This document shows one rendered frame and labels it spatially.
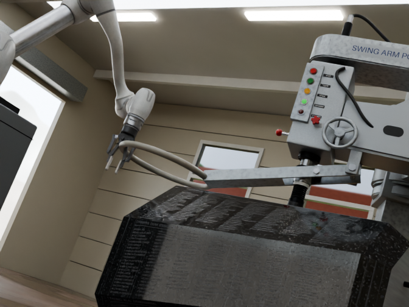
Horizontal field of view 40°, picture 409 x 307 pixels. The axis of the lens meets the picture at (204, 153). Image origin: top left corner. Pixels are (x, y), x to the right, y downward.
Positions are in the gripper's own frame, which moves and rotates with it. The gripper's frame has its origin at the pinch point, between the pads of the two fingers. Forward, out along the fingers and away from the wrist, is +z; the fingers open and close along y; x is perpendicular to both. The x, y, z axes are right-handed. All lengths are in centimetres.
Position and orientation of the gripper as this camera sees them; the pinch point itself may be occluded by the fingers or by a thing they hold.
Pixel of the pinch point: (113, 165)
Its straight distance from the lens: 271.4
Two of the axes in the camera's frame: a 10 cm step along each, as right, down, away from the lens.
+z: -3.8, 8.9, -2.4
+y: 9.2, 3.7, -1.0
